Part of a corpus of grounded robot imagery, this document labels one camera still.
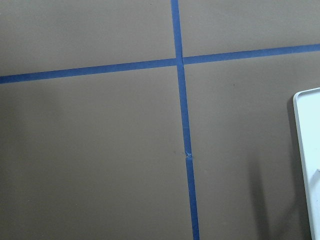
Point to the white rectangular tray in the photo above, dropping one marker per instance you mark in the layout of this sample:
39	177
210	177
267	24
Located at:
307	117

